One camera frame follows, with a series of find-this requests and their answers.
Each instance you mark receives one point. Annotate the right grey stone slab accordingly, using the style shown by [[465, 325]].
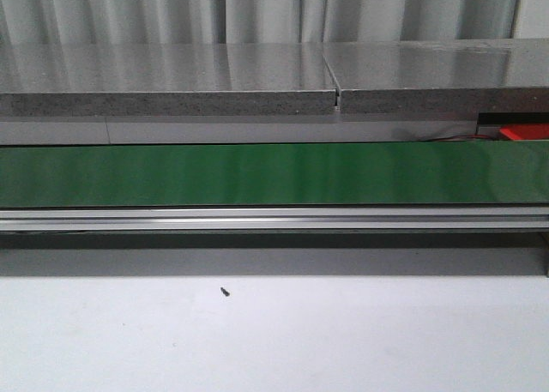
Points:
[[479, 75]]

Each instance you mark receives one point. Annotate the aluminium conveyor side rail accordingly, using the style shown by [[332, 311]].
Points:
[[522, 218]]

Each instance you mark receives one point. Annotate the green conveyor belt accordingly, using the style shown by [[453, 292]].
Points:
[[391, 173]]

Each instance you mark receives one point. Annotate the grey pleated curtain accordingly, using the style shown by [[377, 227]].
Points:
[[267, 21]]

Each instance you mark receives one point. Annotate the left grey stone slab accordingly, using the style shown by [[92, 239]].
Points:
[[146, 80]]

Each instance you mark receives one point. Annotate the grey stone slab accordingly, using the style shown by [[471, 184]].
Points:
[[479, 75], [146, 80]]

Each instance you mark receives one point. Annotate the red plastic bin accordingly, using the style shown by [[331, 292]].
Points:
[[525, 132]]

